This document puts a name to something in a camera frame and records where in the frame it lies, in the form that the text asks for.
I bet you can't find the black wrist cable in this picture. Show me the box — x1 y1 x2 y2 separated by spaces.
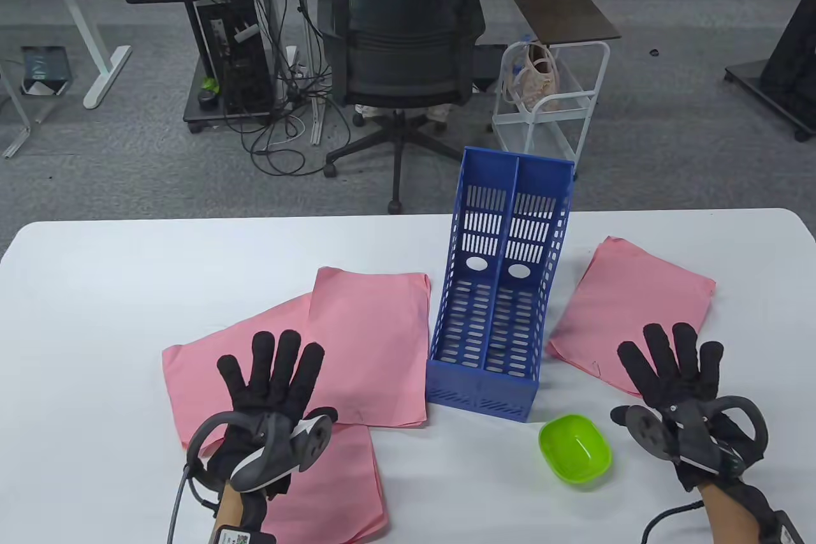
641 503 708 544

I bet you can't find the grey braided cable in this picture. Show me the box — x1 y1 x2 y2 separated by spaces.
167 464 221 544

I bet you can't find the bundle of black cables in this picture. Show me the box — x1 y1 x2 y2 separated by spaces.
220 0 353 178

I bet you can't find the person's left hand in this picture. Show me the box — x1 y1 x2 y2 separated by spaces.
205 330 339 500

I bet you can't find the black ring controller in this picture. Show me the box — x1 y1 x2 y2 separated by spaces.
185 410 335 494
623 396 769 479

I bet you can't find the blue plastic file holder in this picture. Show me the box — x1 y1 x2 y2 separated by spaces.
425 147 576 423

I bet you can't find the white rolling cart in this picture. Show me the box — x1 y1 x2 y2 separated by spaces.
491 41 611 178

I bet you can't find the person's left forearm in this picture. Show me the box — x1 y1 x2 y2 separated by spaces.
212 483 251 535

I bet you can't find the black computer tower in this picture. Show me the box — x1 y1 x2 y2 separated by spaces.
194 0 276 117

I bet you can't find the pink handbag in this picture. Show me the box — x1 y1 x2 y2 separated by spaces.
504 41 562 111

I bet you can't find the dark teal box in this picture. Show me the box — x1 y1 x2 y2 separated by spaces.
21 47 72 96

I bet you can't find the green plastic bowl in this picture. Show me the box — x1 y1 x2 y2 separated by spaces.
539 415 613 487

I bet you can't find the black wheeled stand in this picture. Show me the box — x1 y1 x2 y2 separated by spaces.
725 0 816 142

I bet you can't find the pink paper stack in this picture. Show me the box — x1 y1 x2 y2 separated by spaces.
547 236 717 397
162 293 314 457
308 267 432 429
198 423 390 544

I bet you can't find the black mesh office chair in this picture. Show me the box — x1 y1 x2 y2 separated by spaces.
317 0 489 215

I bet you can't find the dark brown side table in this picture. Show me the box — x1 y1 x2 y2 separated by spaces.
508 0 622 47

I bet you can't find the person's right hand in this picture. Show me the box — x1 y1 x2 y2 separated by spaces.
610 323 766 495

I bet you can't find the person's right forearm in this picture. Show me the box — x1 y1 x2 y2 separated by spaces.
698 482 782 544

